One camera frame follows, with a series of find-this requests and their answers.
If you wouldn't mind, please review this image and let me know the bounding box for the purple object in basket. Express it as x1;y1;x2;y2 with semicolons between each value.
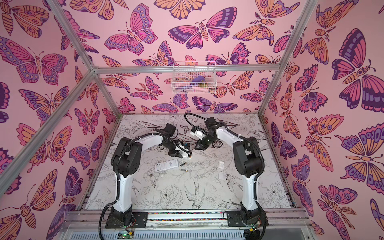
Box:
191;76;206;85

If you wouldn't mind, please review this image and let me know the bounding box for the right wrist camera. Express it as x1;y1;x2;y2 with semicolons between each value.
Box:
191;127;207;140

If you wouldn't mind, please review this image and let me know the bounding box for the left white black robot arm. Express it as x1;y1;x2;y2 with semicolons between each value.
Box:
105;124;192;227

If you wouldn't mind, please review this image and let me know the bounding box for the white battery cover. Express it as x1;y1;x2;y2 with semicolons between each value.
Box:
219;161;225;169
218;172;227;181

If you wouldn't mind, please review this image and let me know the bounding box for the white wire basket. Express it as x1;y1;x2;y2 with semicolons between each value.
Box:
170;61;217;95

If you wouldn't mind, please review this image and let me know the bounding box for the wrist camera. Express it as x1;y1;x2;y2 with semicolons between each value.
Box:
191;127;207;140
178;142;191;152

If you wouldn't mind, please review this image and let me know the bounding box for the white remote with display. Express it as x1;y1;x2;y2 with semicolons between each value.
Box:
155;160;179;172

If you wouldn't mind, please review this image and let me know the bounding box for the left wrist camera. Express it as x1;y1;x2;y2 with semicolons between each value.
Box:
178;142;191;152

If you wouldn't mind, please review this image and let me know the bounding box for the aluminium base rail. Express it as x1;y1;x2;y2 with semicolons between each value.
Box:
58;209;316;240

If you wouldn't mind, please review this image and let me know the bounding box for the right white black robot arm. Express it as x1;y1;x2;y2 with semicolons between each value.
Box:
191;117;267;226

